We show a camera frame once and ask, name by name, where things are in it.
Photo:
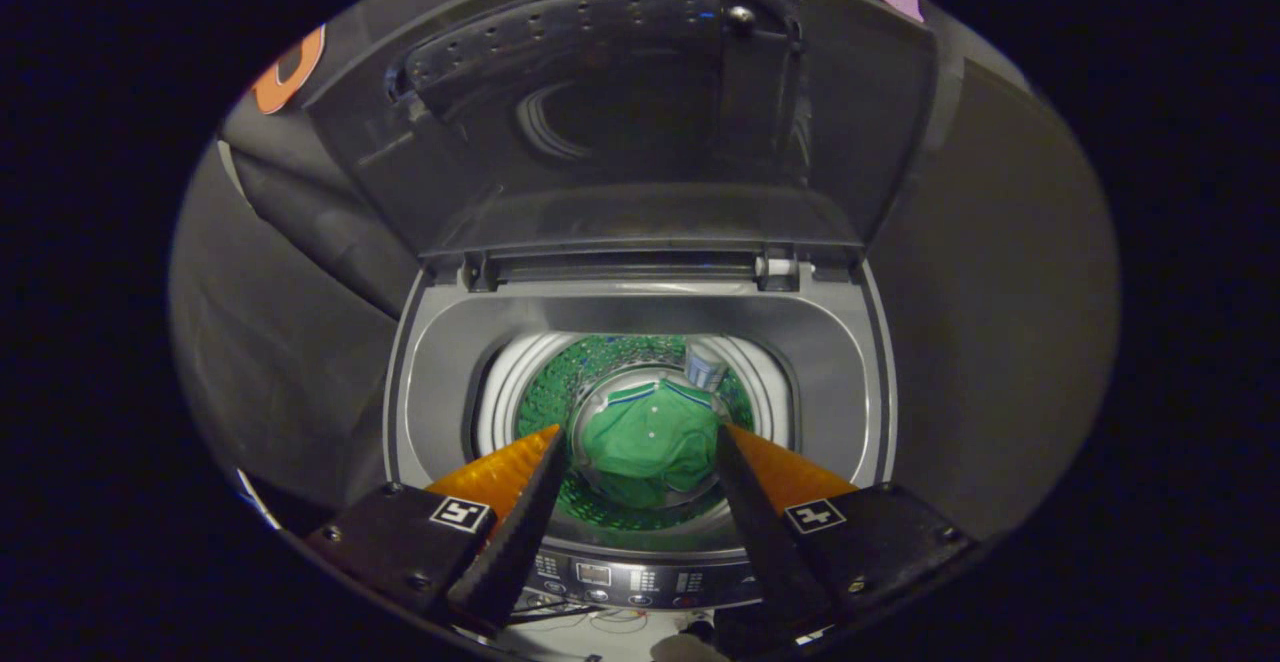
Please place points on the green polo shirt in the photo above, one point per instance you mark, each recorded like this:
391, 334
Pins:
645, 442

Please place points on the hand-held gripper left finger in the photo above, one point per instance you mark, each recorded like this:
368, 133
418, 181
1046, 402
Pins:
515, 542

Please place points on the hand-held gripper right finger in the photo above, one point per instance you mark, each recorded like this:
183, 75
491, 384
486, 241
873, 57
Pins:
765, 542

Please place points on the dark washing machine lid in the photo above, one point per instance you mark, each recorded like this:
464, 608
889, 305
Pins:
640, 122

